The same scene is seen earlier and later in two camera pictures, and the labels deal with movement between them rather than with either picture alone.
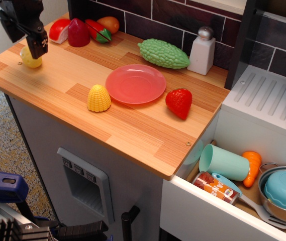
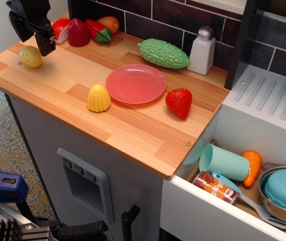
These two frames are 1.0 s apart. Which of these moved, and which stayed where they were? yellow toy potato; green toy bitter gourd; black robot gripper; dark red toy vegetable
Moved: black robot gripper
Stayed: dark red toy vegetable; green toy bitter gourd; yellow toy potato
